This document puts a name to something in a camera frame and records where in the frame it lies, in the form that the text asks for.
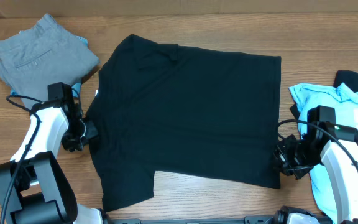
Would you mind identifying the black t-shirt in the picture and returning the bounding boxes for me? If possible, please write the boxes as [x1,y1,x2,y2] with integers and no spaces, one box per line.
[86,34,282,212]

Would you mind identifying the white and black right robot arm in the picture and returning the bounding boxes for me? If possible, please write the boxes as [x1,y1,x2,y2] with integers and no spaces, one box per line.
[274,106,358,223]

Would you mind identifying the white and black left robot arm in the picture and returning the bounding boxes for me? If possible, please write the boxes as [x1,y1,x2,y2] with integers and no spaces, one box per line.
[0,82,111,224]

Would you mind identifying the folded blue garment under trousers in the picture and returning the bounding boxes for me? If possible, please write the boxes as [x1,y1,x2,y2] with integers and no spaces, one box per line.
[11,36,89,98]

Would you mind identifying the light blue t-shirt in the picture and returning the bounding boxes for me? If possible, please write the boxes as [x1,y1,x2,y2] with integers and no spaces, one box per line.
[289,83,358,223]

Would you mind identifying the folded grey trousers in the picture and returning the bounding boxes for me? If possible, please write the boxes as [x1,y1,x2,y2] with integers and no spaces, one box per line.
[0,14,99,101]

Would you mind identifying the dark garment under blue shirt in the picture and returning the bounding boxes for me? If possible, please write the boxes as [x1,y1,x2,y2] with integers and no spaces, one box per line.
[289,70,358,124]

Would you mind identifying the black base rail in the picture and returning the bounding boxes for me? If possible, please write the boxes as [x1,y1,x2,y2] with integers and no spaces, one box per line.
[108,215,273,224]

